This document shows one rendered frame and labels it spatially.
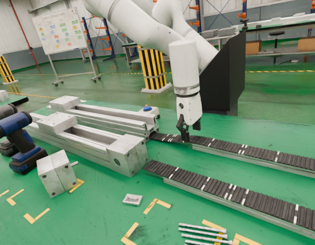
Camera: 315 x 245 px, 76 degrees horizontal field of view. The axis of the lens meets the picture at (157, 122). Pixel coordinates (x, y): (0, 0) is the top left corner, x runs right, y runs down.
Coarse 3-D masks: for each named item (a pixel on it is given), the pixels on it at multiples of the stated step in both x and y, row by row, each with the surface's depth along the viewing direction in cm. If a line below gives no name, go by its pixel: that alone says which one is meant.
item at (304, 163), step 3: (303, 156) 57; (300, 159) 56; (303, 159) 55; (306, 159) 55; (309, 159) 55; (300, 162) 55; (303, 162) 54; (306, 162) 54; (300, 165) 54; (303, 165) 54; (306, 165) 53; (303, 168) 53; (306, 168) 53
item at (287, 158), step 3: (285, 153) 59; (285, 156) 58; (288, 156) 58; (291, 156) 58; (285, 159) 57; (288, 159) 56; (291, 159) 56; (282, 162) 56; (285, 162) 56; (288, 162) 55
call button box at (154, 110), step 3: (153, 108) 101; (156, 108) 100; (138, 111) 101; (141, 111) 100; (144, 111) 99; (147, 111) 99; (150, 111) 98; (153, 111) 98; (156, 111) 100; (156, 114) 101; (159, 117) 103
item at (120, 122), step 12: (48, 108) 127; (84, 108) 115; (96, 108) 108; (108, 108) 104; (84, 120) 106; (96, 120) 99; (108, 120) 93; (120, 120) 88; (132, 120) 86; (144, 120) 89; (156, 120) 88; (120, 132) 92; (132, 132) 88; (144, 132) 82
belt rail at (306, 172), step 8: (192, 144) 73; (208, 152) 71; (216, 152) 68; (224, 152) 67; (248, 160) 63; (256, 160) 62; (264, 160) 59; (280, 168) 58; (288, 168) 56; (296, 168) 55; (312, 176) 53
